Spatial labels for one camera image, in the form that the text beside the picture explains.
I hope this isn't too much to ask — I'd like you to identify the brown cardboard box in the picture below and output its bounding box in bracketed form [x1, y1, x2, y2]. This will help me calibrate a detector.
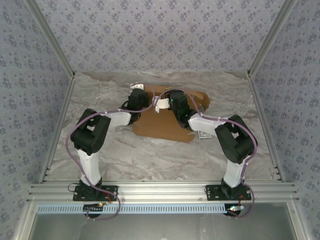
[131, 84, 212, 144]

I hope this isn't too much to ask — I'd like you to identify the small black circuit board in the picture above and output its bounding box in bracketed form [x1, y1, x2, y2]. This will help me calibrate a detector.
[83, 203, 105, 214]
[226, 204, 245, 216]

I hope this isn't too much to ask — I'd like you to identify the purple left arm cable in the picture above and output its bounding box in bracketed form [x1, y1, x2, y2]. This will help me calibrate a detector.
[64, 86, 157, 222]

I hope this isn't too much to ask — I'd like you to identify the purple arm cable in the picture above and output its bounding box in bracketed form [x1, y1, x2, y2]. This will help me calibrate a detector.
[152, 89, 259, 220]
[64, 86, 157, 222]

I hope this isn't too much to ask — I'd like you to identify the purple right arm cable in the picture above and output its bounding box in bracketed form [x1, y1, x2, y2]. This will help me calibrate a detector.
[152, 89, 259, 220]

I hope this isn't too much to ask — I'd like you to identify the aluminium table side rail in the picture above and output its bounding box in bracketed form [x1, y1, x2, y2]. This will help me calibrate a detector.
[38, 74, 76, 185]
[247, 72, 286, 182]

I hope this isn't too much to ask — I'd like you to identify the aluminium frame crossbar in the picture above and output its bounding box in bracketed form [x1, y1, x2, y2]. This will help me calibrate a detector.
[27, 181, 300, 202]

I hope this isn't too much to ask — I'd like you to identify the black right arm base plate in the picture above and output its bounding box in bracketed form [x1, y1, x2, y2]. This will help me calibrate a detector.
[205, 184, 252, 202]

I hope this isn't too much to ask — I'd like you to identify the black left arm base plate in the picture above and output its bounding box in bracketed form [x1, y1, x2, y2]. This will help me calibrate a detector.
[72, 184, 119, 202]

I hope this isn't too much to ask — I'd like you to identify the slotted grey cable duct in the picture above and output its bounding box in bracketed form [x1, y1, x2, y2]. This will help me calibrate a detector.
[36, 203, 251, 215]

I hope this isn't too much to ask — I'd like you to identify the aluminium frame post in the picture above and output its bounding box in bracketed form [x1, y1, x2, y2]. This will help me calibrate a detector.
[26, 0, 76, 79]
[246, 0, 299, 77]

